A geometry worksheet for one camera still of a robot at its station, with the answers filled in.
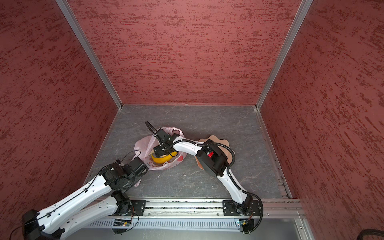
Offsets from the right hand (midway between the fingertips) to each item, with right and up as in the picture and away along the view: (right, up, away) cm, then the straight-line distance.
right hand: (161, 154), depth 92 cm
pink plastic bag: (-7, +7, -10) cm, 14 cm away
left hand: (-10, -11, -16) cm, 21 cm away
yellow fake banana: (+1, -3, -4) cm, 5 cm away
